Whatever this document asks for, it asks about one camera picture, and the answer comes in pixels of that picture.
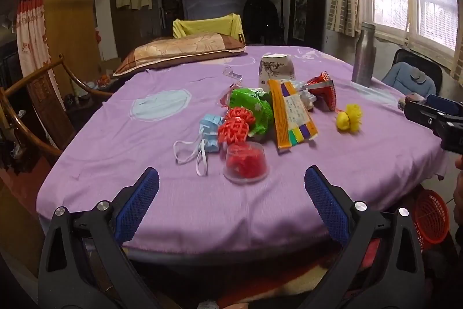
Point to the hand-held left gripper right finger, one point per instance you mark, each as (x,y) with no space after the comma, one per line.
(325,204)

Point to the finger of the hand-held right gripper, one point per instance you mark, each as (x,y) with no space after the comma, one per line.
(423,115)
(446,106)

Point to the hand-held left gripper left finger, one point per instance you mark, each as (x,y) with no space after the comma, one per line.
(139,204)

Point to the yellow mesh ball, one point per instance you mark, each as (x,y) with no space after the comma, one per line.
(347,119)

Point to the red plastic basket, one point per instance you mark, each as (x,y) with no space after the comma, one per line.
(432,218)

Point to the clear cup with red ribbon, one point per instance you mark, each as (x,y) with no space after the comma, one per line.
(246,162)

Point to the long cardboard medicine box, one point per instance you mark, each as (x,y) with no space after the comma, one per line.
(289,113)

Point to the blue face mask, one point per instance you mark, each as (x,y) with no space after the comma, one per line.
(209,133)

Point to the red and white checked packet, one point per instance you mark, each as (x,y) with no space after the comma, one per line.
(325,91)

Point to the silver foil wrapper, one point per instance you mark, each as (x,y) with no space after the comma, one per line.
(307,101)

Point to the green plastic packet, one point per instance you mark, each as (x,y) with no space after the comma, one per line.
(256,110)

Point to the red ribbon bow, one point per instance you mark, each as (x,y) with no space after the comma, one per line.
(235,126)

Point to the floral paper cup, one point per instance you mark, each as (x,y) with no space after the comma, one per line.
(276,72)

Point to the clear plastic wrapper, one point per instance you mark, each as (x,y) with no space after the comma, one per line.
(231,75)

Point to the black chair with blue cushion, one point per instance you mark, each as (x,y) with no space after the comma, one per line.
(408,75)

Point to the metal bottle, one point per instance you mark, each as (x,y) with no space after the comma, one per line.
(363,59)

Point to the wooden armchair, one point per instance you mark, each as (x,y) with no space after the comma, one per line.
(21,130)

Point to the brown floral pillow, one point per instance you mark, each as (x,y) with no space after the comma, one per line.
(173,52)

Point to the dark wooden wardrobe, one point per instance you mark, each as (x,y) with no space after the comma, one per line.
(153,26)

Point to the light wooden door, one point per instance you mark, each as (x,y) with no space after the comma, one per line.
(72,30)

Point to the yellow cloth covered chair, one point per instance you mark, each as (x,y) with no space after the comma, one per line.
(202,27)

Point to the black coat on rack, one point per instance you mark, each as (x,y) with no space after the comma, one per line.
(260,19)

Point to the pink floral curtain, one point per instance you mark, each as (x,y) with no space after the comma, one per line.
(32,41)

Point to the wall scroll painting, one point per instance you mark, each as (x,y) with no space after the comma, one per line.
(300,5)

